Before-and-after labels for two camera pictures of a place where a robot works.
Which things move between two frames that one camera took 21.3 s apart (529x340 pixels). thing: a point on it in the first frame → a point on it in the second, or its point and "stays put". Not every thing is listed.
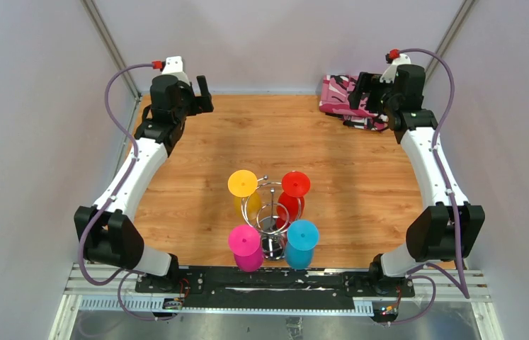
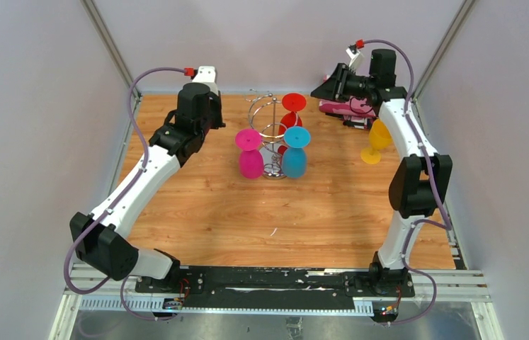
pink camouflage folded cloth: [334, 101] stays put
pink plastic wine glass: [244, 242] → [251, 162]
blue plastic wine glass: [302, 236] → [294, 162]
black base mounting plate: [230, 287] stays put
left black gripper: [199, 103] → [214, 100]
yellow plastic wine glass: [247, 202] → [379, 139]
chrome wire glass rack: [271, 210] → [263, 118]
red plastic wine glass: [290, 205] → [293, 103]
